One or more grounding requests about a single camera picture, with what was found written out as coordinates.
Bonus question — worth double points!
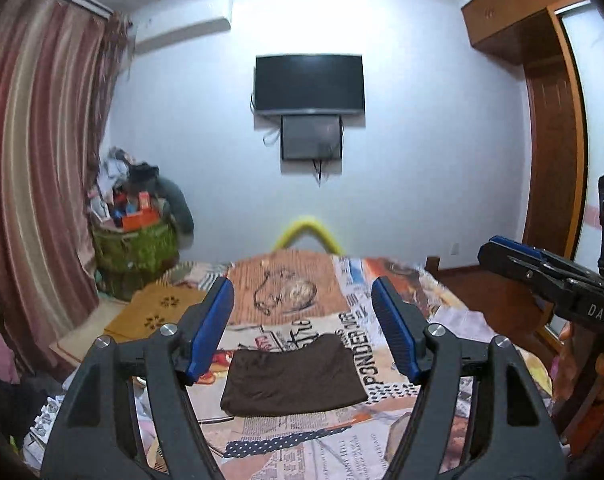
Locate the green patterned basket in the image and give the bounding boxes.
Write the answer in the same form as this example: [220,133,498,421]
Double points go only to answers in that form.
[92,220,180,301]

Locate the small black monitor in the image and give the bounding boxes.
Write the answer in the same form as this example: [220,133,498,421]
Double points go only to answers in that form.
[280,115,344,162]

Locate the newspaper print blanket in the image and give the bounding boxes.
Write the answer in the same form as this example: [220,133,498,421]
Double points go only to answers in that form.
[24,252,553,480]

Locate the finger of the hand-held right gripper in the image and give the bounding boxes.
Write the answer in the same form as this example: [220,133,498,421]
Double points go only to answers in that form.
[478,242,604,328]
[488,235,604,291]

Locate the wall mounted black television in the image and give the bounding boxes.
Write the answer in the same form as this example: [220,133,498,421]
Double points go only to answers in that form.
[254,53,366,117]

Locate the dark cloth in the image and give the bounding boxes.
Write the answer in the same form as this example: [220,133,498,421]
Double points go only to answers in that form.
[0,370,63,453]

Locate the brown shirt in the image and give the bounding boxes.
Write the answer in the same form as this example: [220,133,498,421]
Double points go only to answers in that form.
[220,334,369,418]

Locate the yellow hoop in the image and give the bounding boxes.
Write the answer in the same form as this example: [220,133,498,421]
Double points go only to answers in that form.
[271,216,344,256]

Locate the orange box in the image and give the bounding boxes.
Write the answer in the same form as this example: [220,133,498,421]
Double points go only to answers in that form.
[122,211,161,232]

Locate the pile of mixed clutter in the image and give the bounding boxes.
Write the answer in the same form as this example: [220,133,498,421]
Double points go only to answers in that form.
[87,147,163,233]

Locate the wooden board with flower cutouts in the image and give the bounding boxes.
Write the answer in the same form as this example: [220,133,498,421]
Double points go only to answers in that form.
[49,282,210,365]

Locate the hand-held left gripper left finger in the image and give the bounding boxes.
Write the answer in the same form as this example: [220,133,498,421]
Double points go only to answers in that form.
[41,276,235,480]

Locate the person's right hand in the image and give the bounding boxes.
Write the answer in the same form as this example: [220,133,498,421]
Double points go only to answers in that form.
[557,321,590,361]

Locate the grey green cloth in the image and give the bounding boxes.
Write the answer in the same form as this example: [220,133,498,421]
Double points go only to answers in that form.
[154,177,196,237]

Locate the striped pink curtain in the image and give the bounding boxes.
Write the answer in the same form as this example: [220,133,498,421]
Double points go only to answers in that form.
[0,0,133,376]

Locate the wooden bed frame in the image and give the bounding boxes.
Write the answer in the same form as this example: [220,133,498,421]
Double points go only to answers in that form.
[424,255,548,351]

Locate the black monitor cable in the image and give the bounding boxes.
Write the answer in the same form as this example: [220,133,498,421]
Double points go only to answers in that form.
[312,159,334,189]

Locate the white air conditioner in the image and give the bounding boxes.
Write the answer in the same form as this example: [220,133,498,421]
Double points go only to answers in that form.
[129,0,231,56]

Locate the wooden wardrobe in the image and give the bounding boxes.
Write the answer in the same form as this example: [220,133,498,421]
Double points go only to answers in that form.
[459,0,604,261]

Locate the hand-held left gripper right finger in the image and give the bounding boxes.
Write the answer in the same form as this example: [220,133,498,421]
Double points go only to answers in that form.
[371,276,568,480]

